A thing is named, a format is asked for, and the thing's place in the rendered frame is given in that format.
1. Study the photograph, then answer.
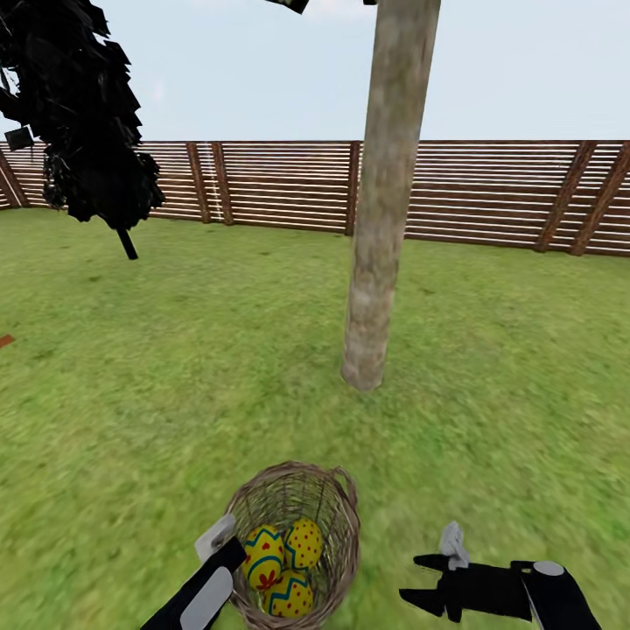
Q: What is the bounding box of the easter egg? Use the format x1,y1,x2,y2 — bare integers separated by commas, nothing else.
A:
241,524,285,593
280,516,324,574
260,566,315,618

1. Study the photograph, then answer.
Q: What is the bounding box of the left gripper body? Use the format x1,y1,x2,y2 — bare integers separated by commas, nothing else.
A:
209,535,247,575

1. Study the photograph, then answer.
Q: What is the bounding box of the wicker basket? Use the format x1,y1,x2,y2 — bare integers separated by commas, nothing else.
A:
214,460,361,630

